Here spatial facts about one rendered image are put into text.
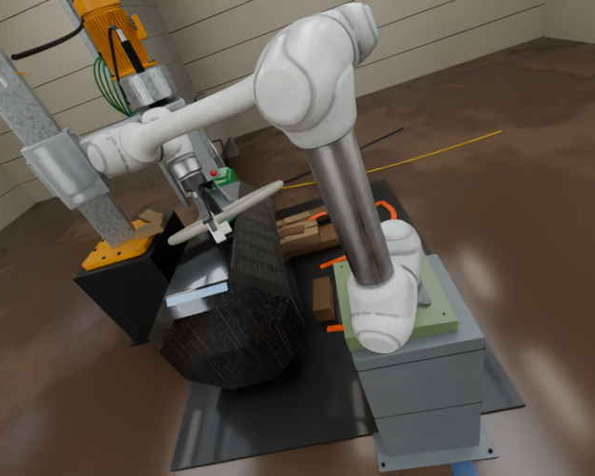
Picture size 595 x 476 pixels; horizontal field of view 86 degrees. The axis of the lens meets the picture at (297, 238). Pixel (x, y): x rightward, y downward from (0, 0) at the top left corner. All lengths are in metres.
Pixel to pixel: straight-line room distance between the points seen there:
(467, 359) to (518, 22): 6.84
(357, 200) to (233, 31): 6.10
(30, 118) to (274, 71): 2.03
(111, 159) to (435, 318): 0.99
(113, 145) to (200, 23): 5.89
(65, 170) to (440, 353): 2.16
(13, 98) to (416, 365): 2.34
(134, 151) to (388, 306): 0.72
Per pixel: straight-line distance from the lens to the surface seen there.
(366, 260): 0.73
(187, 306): 1.64
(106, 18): 2.37
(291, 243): 2.73
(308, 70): 0.50
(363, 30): 0.68
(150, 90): 1.69
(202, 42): 6.75
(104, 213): 2.52
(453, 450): 1.82
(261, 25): 6.56
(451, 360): 1.19
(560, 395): 2.01
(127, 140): 0.90
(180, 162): 1.02
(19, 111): 2.42
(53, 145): 2.37
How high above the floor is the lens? 1.72
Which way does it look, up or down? 34 degrees down
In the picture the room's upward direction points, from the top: 21 degrees counter-clockwise
